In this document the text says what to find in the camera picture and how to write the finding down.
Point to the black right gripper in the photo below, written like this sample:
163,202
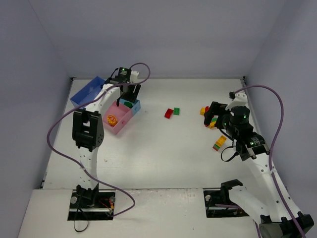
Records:
214,112

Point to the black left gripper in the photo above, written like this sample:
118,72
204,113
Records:
131,91

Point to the green number two lego cube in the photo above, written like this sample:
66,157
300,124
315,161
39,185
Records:
128,104

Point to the green lego plate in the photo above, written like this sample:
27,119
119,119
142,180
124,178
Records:
176,111

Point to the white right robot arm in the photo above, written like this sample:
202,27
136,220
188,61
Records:
277,216

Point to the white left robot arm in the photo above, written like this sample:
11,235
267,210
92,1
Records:
104,105

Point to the small yellow lego brick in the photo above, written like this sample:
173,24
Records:
202,111

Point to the pink container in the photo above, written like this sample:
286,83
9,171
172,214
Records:
123,115

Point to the light blue container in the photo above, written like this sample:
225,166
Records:
136,106

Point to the dark blue container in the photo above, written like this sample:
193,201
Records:
89,92

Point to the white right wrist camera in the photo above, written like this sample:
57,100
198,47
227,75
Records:
238,99

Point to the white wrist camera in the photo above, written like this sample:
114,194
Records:
134,75
238,99

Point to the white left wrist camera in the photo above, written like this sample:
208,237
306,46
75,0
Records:
134,75

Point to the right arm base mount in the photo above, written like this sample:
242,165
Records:
217,207

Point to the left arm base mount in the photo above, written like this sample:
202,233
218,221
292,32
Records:
81,209

